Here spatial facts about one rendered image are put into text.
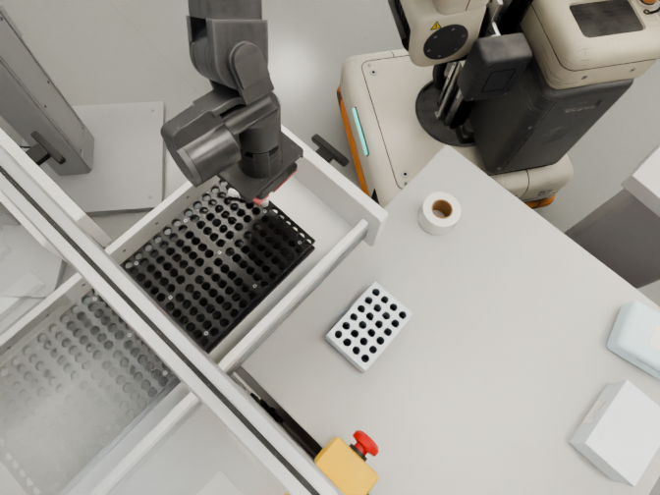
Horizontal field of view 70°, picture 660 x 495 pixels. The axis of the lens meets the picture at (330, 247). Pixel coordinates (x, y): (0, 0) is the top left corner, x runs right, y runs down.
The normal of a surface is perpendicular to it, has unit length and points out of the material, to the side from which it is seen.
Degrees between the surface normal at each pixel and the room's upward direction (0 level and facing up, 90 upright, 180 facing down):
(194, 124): 59
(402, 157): 0
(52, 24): 0
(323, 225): 0
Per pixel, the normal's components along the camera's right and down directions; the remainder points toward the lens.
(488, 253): 0.05, -0.36
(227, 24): 0.58, 0.41
